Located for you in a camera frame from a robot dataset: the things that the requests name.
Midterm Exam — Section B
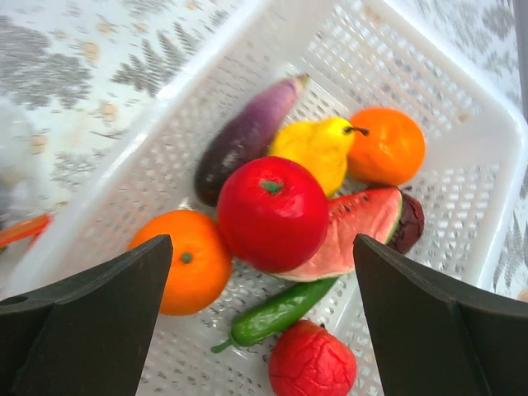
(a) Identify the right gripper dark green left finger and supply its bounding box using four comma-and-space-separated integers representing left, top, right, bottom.
1, 235, 172, 395

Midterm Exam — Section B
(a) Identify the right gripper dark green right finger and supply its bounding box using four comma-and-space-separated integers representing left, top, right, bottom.
353, 234, 527, 395

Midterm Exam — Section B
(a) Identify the red fake strawberry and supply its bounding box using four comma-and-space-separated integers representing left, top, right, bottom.
268, 320, 357, 396

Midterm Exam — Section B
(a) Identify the fake watermelon slice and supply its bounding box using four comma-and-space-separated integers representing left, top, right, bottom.
275, 187, 403, 282

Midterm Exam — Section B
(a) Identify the green fake chili pepper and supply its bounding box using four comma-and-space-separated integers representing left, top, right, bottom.
210, 277, 337, 353

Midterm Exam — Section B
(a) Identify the clear zip top bag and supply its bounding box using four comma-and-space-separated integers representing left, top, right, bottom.
1, 97, 54, 260

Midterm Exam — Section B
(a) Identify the orange fake mandarin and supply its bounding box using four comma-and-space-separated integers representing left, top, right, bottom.
347, 106, 427, 186

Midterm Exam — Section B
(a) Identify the red fake apple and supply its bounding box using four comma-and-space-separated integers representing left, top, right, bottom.
216, 156, 329, 273

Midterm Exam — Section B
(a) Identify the yellow fake lemon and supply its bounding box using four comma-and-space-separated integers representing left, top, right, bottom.
268, 116, 370, 197

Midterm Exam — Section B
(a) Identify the purple fake eggplant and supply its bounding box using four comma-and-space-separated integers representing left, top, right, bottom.
194, 73, 309, 207

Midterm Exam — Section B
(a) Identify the floral patterned tablecloth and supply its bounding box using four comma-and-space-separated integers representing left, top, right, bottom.
1, 1, 527, 300

